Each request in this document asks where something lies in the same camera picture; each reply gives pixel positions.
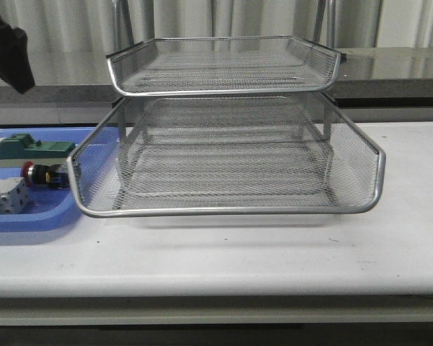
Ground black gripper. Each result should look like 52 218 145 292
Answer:
0 15 35 94

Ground red emergency stop button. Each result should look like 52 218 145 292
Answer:
21 161 70 190

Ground silver mesh tray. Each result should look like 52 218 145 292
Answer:
106 35 342 98
67 92 385 218
121 97 333 199

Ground grey curtain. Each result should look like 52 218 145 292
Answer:
0 1 433 53

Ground green terminal block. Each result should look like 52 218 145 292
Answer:
0 133 76 168

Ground blue plastic tray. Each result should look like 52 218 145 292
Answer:
0 126 120 246

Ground white circuit breaker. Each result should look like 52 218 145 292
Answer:
0 177 30 215

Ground grey stone countertop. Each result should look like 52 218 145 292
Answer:
0 38 433 107

